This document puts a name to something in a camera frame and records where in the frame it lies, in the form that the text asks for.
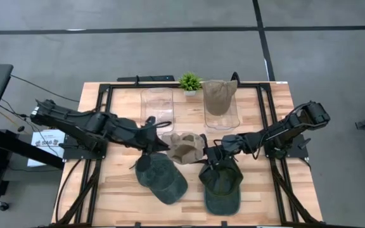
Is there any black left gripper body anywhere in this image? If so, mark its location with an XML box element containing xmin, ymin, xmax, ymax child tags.
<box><xmin>128</xmin><ymin>116</ymin><xmax>163</xmax><ymax>172</ymax></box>

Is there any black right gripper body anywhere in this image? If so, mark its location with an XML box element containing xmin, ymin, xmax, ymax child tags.
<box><xmin>206</xmin><ymin>136</ymin><xmax>239</xmax><ymax>168</ymax></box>

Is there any black power strip bar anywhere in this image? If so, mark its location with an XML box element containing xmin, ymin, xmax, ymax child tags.
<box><xmin>117</xmin><ymin>75</ymin><xmax>176</xmax><ymax>82</ymax></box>

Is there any small green potted plant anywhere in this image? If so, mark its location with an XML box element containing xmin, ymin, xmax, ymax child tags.
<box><xmin>178</xmin><ymin>72</ymin><xmax>203</xmax><ymax>97</ymax></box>

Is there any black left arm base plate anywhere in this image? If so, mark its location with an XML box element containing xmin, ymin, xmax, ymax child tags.
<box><xmin>62</xmin><ymin>139</ymin><xmax>107</xmax><ymax>160</ymax></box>

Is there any teal green baseball cap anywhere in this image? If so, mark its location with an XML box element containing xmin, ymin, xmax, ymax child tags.
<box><xmin>134</xmin><ymin>151</ymin><xmax>189</xmax><ymax>205</ymax></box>

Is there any white printed paper sheet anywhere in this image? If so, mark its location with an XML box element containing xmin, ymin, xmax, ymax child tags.
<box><xmin>27</xmin><ymin>129</ymin><xmax>66</xmax><ymax>168</ymax></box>

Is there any black desk base frame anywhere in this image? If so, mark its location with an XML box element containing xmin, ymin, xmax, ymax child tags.
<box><xmin>0</xmin><ymin>126</ymin><xmax>65</xmax><ymax>210</ymax></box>

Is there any black floor cable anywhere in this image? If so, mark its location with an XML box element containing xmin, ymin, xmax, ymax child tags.
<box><xmin>10</xmin><ymin>74</ymin><xmax>80</xmax><ymax>104</ymax></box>

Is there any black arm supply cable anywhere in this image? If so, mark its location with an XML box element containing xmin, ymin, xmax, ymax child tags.
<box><xmin>54</xmin><ymin>158</ymin><xmax>85</xmax><ymax>223</ymax></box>

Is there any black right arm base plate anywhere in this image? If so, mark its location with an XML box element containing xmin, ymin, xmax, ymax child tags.
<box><xmin>264</xmin><ymin>134</ymin><xmax>309</xmax><ymax>159</ymax></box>

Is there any clear plastic bin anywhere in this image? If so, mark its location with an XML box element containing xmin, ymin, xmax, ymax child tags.
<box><xmin>139</xmin><ymin>87</ymin><xmax>175</xmax><ymax>136</ymax></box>
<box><xmin>203</xmin><ymin>84</ymin><xmax>241</xmax><ymax>130</ymax></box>

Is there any olive green baseball cap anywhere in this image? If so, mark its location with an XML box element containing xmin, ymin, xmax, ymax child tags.
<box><xmin>198</xmin><ymin>155</ymin><xmax>244</xmax><ymax>216</ymax></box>

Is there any tan baseball cap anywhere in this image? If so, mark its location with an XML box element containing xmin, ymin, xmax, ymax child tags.
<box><xmin>162</xmin><ymin>132</ymin><xmax>206</xmax><ymax>165</ymax></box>
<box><xmin>201</xmin><ymin>79</ymin><xmax>238</xmax><ymax>117</ymax></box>

